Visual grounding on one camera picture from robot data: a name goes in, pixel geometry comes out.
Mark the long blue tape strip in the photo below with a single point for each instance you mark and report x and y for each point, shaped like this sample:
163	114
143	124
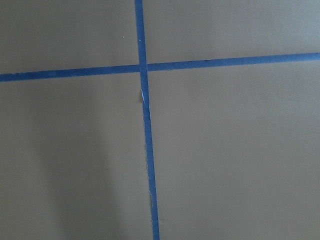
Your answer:
144	86

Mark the crossing blue tape strip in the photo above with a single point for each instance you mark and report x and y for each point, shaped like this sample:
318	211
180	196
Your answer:
154	67

